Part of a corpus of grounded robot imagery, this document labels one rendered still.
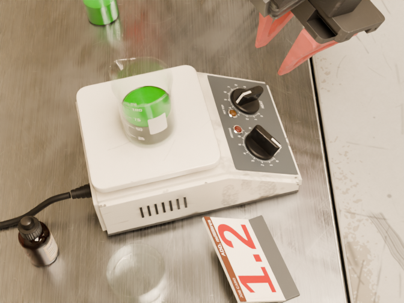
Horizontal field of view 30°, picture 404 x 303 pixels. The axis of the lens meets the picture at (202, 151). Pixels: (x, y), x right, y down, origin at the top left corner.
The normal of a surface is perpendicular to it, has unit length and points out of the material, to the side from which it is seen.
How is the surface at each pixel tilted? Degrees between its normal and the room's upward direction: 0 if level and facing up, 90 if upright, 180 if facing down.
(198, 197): 90
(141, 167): 0
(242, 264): 40
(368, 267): 0
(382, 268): 0
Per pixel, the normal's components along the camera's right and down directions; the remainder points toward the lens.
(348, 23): 0.44, -0.57
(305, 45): -0.80, 0.48
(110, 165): -0.05, -0.55
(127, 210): 0.23, 0.81
